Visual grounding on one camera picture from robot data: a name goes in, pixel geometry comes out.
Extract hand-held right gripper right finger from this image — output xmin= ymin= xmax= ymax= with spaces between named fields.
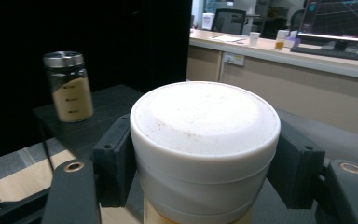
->
xmin=266 ymin=119 xmax=326 ymax=210

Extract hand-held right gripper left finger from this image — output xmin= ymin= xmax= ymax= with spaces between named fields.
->
xmin=92 ymin=113 xmax=144 ymax=208

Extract black metal rack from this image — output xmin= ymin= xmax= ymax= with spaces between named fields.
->
xmin=32 ymin=83 xmax=144 ymax=175

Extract glass jar with brown powder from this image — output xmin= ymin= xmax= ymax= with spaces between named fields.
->
xmin=42 ymin=50 xmax=95 ymax=123

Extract orange powder jar white lid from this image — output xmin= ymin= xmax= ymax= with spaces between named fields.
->
xmin=130 ymin=80 xmax=282 ymax=224

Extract beige office desk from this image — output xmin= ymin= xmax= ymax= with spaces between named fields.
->
xmin=186 ymin=28 xmax=358 ymax=141

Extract black keyboard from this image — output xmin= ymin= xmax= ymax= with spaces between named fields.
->
xmin=290 ymin=46 xmax=358 ymax=62

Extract black curtain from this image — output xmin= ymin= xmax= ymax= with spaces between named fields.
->
xmin=0 ymin=0 xmax=194 ymax=163

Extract cup with orange drink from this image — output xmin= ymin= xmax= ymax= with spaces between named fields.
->
xmin=274 ymin=29 xmax=290 ymax=51

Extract purple tissue box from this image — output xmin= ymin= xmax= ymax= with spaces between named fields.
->
xmin=287 ymin=30 xmax=302 ymax=49

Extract white paper cup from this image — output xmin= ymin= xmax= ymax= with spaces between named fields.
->
xmin=249 ymin=31 xmax=261 ymax=48

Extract sheets of paper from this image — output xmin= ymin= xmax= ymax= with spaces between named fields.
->
xmin=211 ymin=35 xmax=245 ymax=43

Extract black office chair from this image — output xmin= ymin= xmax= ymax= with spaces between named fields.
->
xmin=290 ymin=8 xmax=306 ymax=32
xmin=211 ymin=7 xmax=247 ymax=35

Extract computer monitor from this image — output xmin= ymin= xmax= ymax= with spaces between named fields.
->
xmin=297 ymin=0 xmax=358 ymax=51

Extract white container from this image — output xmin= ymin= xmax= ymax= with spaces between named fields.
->
xmin=201 ymin=12 xmax=216 ymax=31

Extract white wall socket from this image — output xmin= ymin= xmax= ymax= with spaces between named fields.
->
xmin=223 ymin=51 xmax=246 ymax=67

